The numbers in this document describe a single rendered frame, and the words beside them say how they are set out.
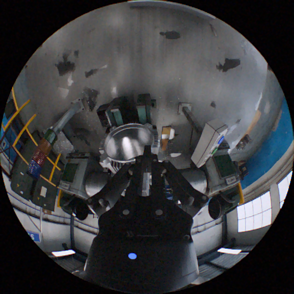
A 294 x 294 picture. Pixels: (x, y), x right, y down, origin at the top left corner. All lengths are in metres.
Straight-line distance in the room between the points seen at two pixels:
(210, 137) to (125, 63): 0.39
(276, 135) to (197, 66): 5.31
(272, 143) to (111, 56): 5.69
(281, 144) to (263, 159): 1.44
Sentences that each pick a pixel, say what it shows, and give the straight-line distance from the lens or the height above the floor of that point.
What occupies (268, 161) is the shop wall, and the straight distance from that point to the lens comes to 5.67.
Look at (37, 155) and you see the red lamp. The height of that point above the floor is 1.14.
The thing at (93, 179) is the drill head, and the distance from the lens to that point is 0.69.
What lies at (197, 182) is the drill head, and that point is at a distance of 0.61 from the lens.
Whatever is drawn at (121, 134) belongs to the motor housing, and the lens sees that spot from 0.37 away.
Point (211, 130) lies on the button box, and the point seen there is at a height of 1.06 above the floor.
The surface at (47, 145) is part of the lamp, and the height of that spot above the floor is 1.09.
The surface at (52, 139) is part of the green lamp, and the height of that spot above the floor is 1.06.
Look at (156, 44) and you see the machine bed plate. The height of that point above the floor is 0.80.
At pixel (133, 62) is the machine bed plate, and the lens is 0.42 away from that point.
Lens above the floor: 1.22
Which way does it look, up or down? 40 degrees down
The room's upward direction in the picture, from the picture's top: 179 degrees clockwise
